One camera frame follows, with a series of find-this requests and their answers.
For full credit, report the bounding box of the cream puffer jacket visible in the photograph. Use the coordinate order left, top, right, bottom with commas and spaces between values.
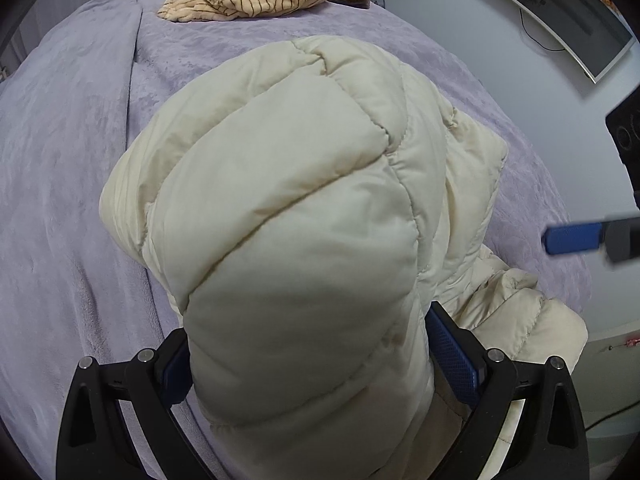
100, 36, 588, 479

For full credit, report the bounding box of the curved monitor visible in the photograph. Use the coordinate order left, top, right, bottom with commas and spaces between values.
510, 0, 636, 82

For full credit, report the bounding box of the lavender fleece bed blanket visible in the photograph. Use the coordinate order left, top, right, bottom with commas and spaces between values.
1, 0, 591, 479

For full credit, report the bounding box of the black monitor cable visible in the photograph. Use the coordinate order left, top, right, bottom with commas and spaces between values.
518, 6, 566, 53

